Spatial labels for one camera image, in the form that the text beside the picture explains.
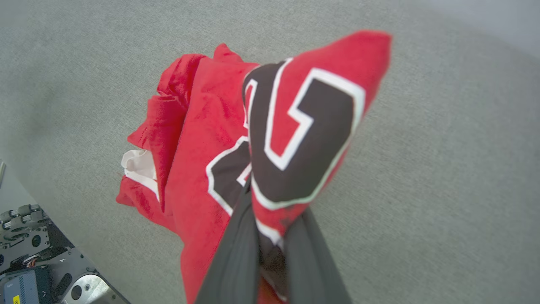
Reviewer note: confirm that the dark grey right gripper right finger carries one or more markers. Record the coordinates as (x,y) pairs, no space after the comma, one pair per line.
(312,266)

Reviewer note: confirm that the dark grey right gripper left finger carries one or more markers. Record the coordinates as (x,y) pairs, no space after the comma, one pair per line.
(236,261)

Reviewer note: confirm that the red Bulls basketball jersey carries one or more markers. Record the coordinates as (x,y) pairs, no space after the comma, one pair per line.
(202,139)

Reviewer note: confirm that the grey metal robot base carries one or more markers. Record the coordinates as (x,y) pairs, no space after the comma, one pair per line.
(42,270)

